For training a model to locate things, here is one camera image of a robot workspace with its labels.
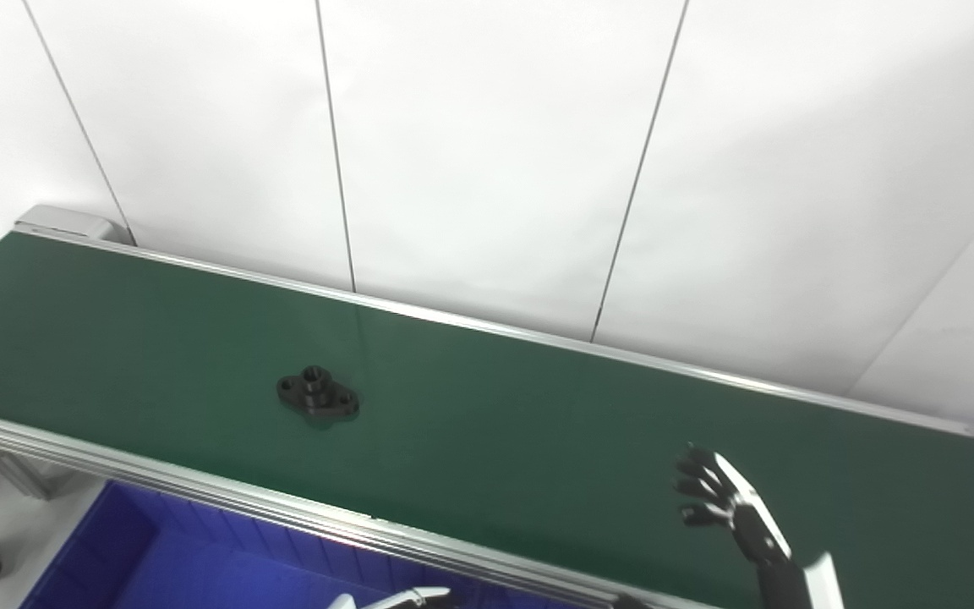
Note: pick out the grey conveyor end housing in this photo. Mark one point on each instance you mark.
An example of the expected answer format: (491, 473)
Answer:
(64, 220)

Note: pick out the grey conveyor support leg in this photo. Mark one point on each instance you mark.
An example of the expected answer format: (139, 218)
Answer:
(22, 474)

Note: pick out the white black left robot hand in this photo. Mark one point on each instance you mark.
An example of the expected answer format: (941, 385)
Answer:
(402, 599)

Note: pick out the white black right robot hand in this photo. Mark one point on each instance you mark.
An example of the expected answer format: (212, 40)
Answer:
(753, 524)

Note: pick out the black metal flange part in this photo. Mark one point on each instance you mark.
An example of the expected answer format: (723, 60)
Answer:
(318, 393)

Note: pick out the green conveyor belt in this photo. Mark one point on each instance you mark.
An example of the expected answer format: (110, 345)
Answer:
(199, 491)
(495, 423)

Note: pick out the blue plastic bin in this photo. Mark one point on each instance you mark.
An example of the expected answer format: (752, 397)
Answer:
(199, 567)

